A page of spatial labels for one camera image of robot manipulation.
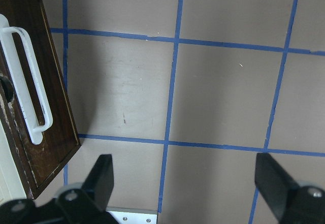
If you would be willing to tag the white drawer handle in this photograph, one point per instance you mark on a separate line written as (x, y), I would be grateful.
(35, 129)

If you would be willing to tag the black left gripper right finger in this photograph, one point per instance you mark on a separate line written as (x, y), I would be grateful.
(276, 186)

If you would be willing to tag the dark wooden drawer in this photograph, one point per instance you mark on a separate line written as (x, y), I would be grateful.
(37, 165)

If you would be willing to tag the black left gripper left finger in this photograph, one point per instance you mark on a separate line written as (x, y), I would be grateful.
(99, 183)

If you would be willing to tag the cream cabinet top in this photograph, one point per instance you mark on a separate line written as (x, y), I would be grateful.
(11, 185)

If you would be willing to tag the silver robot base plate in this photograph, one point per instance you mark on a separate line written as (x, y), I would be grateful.
(133, 216)

